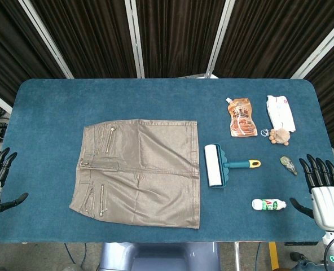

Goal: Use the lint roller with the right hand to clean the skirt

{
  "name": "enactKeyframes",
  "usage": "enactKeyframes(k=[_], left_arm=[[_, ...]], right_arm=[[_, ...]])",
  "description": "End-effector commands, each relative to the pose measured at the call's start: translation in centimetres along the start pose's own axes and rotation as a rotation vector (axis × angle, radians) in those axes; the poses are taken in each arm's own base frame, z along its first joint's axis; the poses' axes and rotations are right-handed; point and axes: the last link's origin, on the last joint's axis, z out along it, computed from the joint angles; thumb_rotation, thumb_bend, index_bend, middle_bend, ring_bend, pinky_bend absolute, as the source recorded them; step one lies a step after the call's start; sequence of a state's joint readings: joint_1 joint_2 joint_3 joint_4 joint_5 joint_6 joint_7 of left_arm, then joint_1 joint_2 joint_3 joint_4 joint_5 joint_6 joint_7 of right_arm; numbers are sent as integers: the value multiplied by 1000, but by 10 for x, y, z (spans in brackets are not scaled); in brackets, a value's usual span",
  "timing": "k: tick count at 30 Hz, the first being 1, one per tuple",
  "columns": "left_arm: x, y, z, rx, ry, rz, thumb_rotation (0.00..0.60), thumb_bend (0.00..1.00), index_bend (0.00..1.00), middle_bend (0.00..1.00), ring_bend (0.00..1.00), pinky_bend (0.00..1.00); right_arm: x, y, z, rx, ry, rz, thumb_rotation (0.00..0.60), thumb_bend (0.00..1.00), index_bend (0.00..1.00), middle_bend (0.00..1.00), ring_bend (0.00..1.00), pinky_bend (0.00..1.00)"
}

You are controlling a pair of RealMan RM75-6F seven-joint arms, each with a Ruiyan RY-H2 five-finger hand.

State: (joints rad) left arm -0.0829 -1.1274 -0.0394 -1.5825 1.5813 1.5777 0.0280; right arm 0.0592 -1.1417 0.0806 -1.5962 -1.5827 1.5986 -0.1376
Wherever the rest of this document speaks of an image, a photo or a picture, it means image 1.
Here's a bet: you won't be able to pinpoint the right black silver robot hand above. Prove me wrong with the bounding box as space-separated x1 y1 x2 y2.
289 154 334 231

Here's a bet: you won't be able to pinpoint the teal lint roller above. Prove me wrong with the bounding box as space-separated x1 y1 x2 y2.
204 143 262 188

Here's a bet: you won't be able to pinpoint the clear green correction tape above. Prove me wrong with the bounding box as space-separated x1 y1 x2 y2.
279 155 298 176

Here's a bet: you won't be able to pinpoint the small white green bottle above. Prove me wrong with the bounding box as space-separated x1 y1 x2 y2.
251 198 287 211

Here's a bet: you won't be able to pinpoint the white crumpled plastic packet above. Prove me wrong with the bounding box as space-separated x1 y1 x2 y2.
266 95 297 133

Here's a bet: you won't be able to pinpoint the blue carpet table cover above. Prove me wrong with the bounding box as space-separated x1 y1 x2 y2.
0 78 334 244

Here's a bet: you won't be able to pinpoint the dark pleated screen panel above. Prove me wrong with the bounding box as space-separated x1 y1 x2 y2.
0 0 73 113
212 0 334 80
304 16 334 149
28 0 138 79
134 0 230 79

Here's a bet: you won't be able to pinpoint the orange spouted sauce pouch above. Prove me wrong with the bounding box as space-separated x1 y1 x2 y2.
225 97 258 138

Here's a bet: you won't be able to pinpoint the brown shiny skirt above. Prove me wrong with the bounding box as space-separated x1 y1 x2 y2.
69 119 201 230

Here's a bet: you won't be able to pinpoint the blue-grey robot torso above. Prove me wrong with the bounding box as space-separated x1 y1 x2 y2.
99 242 222 271

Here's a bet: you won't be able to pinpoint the beige plush ball keychain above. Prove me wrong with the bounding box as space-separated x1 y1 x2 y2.
260 128 292 146

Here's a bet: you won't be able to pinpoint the blue floor cables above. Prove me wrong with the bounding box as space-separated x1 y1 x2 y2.
64 242 89 268

